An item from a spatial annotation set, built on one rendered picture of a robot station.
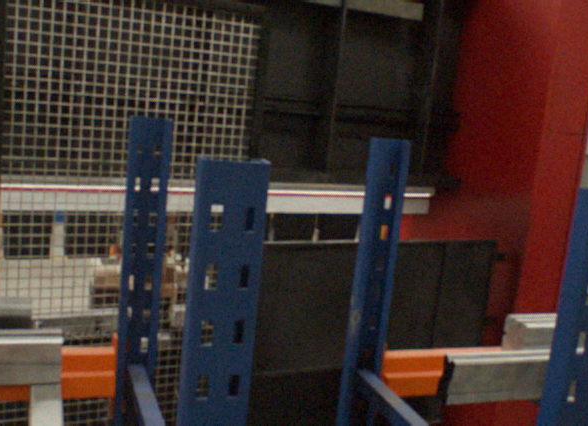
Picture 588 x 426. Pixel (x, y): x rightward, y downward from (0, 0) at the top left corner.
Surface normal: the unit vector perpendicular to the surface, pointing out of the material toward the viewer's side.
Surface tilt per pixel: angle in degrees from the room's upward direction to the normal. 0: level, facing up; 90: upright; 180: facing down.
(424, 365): 90
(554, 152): 90
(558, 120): 90
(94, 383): 90
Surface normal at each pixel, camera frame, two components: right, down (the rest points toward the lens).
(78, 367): 0.33, 0.20
